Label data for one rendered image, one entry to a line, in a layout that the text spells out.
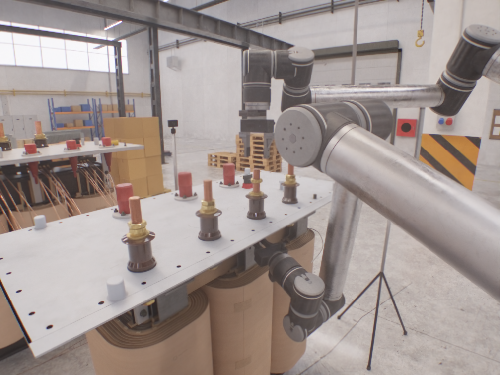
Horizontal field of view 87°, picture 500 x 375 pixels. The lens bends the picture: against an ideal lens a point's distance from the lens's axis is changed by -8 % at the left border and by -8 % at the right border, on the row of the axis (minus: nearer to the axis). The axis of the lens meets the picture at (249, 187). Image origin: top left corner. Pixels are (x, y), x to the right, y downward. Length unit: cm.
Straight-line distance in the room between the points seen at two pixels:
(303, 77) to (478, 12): 502
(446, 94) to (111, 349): 164
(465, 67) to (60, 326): 157
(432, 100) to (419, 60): 1292
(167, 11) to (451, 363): 1086
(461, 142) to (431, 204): 522
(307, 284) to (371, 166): 54
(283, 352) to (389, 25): 1417
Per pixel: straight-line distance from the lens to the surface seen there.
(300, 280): 103
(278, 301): 174
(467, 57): 144
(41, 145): 295
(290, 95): 119
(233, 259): 138
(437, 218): 58
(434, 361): 279
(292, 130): 68
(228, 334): 142
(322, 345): 262
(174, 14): 1117
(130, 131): 593
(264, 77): 112
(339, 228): 100
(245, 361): 157
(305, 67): 113
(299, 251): 163
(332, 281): 113
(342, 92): 128
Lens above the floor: 179
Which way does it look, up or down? 15 degrees down
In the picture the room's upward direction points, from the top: straight up
